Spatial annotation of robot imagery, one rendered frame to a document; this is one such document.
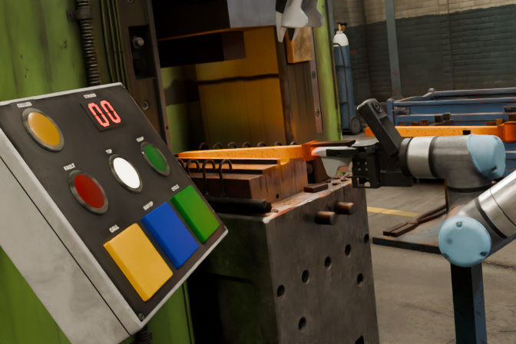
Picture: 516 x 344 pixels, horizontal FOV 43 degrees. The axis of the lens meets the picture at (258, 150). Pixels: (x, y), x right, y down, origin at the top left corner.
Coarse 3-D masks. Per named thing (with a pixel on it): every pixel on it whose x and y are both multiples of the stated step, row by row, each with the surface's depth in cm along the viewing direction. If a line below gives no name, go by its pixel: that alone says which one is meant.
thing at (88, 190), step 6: (78, 180) 71; (84, 180) 72; (90, 180) 73; (78, 186) 70; (84, 186) 71; (90, 186) 72; (96, 186) 73; (78, 192) 70; (84, 192) 71; (90, 192) 71; (96, 192) 73; (84, 198) 70; (90, 198) 71; (96, 198) 72; (102, 198) 73; (90, 204) 70; (96, 204) 71; (102, 204) 72
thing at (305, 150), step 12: (312, 144) 129; (324, 144) 127; (336, 144) 125; (348, 144) 123; (180, 156) 152; (192, 156) 150; (204, 156) 147; (216, 156) 145; (228, 156) 143; (240, 156) 141; (252, 156) 139; (264, 156) 137; (276, 156) 135; (288, 156) 133; (300, 156) 131; (312, 156) 129
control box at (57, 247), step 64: (0, 128) 66; (64, 128) 76; (128, 128) 90; (0, 192) 66; (64, 192) 68; (128, 192) 79; (64, 256) 66; (192, 256) 83; (64, 320) 67; (128, 320) 66
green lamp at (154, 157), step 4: (148, 148) 91; (152, 148) 92; (148, 152) 90; (152, 152) 91; (156, 152) 92; (148, 156) 89; (152, 156) 90; (156, 156) 91; (160, 156) 92; (152, 160) 89; (156, 160) 90; (160, 160) 91; (164, 160) 93; (156, 164) 90; (160, 164) 91; (164, 164) 92; (160, 168) 90; (164, 168) 91
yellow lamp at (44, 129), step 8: (32, 120) 71; (40, 120) 72; (48, 120) 73; (32, 128) 70; (40, 128) 71; (48, 128) 72; (40, 136) 70; (48, 136) 71; (56, 136) 73; (56, 144) 72
